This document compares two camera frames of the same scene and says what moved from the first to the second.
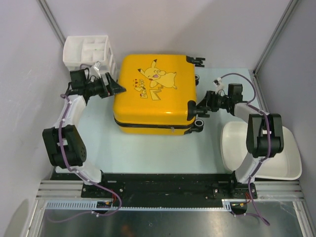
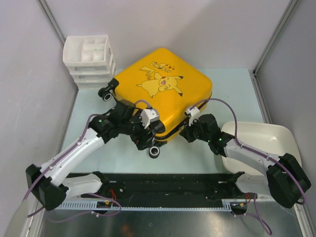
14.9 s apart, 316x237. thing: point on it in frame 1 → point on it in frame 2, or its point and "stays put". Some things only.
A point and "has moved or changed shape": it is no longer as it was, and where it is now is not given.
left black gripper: x=115 y=88 → x=142 y=143
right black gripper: x=208 y=101 → x=186 y=133
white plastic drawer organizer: x=87 y=50 stays put
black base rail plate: x=169 y=187 stays put
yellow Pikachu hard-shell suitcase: x=159 y=89 has moved or changed shape
